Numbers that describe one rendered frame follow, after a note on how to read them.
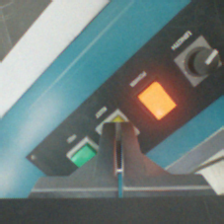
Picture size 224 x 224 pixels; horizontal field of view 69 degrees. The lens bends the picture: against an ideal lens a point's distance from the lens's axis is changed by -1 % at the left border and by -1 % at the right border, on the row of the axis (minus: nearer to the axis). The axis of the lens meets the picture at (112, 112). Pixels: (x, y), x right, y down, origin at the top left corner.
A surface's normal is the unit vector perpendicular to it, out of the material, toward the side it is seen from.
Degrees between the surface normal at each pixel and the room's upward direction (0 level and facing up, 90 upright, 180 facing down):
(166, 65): 90
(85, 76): 90
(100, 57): 90
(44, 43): 90
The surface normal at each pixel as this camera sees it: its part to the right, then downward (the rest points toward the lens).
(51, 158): -0.02, 0.29
